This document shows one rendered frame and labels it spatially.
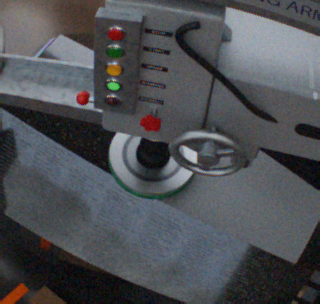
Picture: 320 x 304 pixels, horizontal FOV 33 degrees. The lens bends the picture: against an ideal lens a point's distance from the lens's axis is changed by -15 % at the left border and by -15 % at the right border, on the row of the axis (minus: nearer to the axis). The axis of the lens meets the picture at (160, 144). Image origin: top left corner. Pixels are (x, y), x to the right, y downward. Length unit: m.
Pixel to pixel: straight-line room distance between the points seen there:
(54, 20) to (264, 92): 2.09
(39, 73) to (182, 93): 0.46
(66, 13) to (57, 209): 1.60
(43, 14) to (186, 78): 2.09
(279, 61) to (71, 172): 0.74
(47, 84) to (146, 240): 0.49
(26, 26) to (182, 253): 1.83
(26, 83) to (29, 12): 1.74
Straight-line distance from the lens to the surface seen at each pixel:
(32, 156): 1.65
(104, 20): 0.94
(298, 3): 0.84
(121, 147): 1.52
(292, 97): 1.06
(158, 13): 0.92
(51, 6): 3.12
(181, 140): 1.11
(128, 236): 1.58
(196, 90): 1.07
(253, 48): 1.08
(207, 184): 1.55
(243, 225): 1.52
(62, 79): 1.40
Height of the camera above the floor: 2.19
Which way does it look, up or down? 60 degrees down
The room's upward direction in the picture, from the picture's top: 7 degrees clockwise
